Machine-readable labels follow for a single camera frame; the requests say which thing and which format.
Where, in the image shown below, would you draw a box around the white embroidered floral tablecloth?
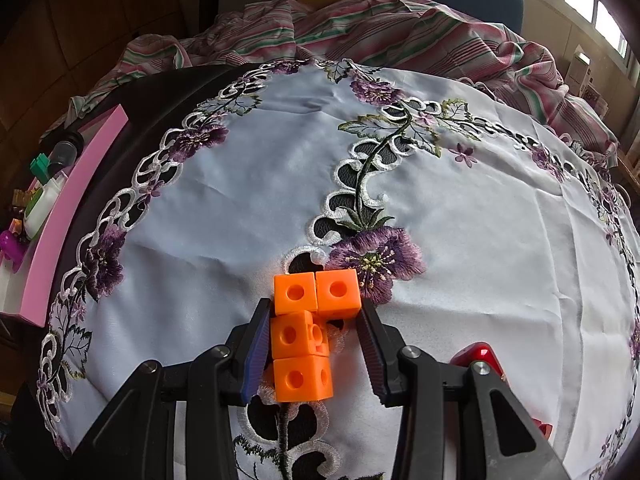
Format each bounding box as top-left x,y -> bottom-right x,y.
31,57 -> 640,480

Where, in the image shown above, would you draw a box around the green capped small bottle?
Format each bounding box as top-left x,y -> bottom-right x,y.
30,155 -> 53,183

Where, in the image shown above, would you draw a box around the cardboard boxes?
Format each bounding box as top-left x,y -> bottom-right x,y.
567,45 -> 611,116

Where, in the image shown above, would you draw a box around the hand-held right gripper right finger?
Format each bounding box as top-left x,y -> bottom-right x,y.
356,299 -> 571,480

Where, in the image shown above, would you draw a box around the yellow small item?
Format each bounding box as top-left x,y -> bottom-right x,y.
11,187 -> 32,217

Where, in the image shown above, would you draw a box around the orange linked plastic cubes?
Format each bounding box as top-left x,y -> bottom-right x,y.
269,268 -> 362,403

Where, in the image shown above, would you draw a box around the pink storage box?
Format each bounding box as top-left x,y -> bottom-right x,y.
0,105 -> 128,326

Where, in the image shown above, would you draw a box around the grey bottle with black cap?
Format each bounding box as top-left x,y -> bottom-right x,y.
47,132 -> 83,168

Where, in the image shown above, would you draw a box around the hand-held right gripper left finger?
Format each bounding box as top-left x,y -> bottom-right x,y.
75,297 -> 273,480

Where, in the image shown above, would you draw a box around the striped pink and green blanket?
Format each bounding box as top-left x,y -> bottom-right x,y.
42,0 -> 618,161

